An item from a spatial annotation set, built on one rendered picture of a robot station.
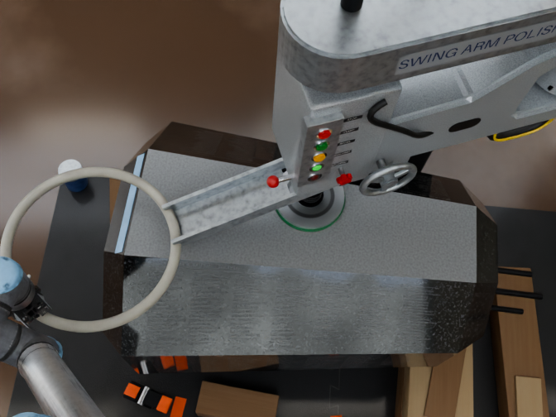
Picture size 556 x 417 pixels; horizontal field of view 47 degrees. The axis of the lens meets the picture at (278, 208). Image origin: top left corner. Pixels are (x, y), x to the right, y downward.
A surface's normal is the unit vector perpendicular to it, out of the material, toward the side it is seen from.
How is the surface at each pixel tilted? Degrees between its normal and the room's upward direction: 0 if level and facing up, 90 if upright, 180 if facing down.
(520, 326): 0
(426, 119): 90
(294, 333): 45
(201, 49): 0
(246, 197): 17
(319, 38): 0
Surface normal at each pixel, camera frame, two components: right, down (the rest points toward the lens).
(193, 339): -0.02, 0.37
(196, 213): -0.23, -0.30
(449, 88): -0.03, -0.37
